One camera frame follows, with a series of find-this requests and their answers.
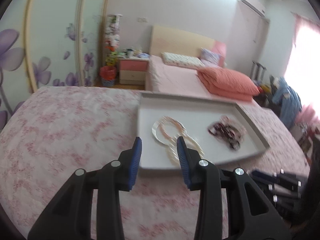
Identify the pink floral bedsheet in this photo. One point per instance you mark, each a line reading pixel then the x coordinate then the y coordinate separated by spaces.
pixel 61 129

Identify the dark wooden chair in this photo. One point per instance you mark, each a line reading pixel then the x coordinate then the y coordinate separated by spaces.
pixel 257 71

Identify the floral white pillow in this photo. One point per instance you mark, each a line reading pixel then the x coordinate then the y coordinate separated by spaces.
pixel 183 61

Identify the pink curtain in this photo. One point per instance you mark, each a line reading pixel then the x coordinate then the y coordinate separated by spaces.
pixel 306 45

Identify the thin silver bangle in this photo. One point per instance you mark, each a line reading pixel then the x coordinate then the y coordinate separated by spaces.
pixel 159 126

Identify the floral sliding wardrobe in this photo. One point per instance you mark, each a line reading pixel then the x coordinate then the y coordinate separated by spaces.
pixel 48 43

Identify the folded salmon quilt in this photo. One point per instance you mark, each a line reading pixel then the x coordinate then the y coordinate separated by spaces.
pixel 227 83

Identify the red waste bin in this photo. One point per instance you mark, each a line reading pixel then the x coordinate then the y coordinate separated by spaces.
pixel 108 75

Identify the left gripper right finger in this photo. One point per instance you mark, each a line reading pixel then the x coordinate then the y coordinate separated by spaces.
pixel 250 215

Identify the grey cardboard tray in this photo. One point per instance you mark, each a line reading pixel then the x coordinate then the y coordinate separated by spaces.
pixel 196 115

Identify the white air conditioner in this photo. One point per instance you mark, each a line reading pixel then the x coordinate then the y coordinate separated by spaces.
pixel 256 6

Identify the clear plush toy tube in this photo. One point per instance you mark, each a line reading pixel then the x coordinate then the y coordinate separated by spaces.
pixel 112 38

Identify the purple patterned pillow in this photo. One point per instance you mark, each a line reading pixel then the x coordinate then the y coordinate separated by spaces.
pixel 209 57

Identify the pink beige nightstand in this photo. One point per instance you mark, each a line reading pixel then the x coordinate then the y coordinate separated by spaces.
pixel 132 71

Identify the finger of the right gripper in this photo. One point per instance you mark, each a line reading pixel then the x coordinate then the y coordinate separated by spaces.
pixel 291 181
pixel 263 178

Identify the wall switch plate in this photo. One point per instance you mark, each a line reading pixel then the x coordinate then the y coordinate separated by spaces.
pixel 142 20

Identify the beige pink headboard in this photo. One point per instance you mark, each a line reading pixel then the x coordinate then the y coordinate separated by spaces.
pixel 172 40

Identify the pink bed mattress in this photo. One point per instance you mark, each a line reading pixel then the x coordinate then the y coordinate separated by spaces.
pixel 162 78

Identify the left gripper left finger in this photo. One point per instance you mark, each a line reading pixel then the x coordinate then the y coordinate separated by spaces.
pixel 87 206

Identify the white mug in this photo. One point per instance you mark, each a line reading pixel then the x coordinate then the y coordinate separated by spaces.
pixel 130 53

